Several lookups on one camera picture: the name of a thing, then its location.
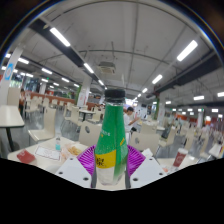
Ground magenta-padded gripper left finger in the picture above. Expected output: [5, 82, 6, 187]
[54, 144, 98, 189]

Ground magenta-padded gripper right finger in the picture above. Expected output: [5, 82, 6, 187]
[125, 144, 170, 190]

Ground green drink bottle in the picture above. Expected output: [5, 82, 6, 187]
[93, 88, 130, 186]

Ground crumpled food wrapper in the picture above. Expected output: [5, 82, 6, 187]
[60, 143, 84, 161]

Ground small clear sanitizer bottle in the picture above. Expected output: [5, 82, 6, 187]
[54, 132, 62, 152]

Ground white paper receipt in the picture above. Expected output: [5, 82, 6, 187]
[34, 145, 62, 162]

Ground person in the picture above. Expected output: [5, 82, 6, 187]
[123, 106, 142, 144]

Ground beige chairs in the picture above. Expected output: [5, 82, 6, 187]
[6, 87, 224, 158]

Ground small red packet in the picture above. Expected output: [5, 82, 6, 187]
[16, 149, 36, 164]

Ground beige dining table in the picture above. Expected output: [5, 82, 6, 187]
[0, 105, 26, 153]

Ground ceiling air conditioner unit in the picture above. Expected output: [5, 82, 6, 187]
[97, 61, 117, 75]

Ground ceiling lights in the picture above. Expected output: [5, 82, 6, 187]
[1, 27, 224, 118]

